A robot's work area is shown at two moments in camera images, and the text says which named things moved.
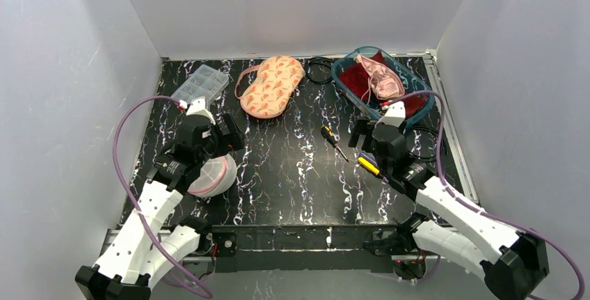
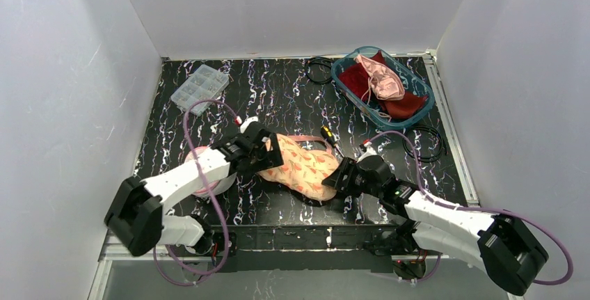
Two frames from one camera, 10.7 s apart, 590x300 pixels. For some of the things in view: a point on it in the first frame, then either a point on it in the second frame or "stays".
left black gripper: x=225 y=134 to x=263 y=149
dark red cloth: x=357 y=80 stays
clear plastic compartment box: x=206 y=82 stays
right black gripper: x=369 y=133 to x=344 y=177
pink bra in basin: x=384 y=83 stays
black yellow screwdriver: x=329 y=134 stays
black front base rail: x=293 y=248 stays
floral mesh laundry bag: x=274 y=82 to x=305 y=171
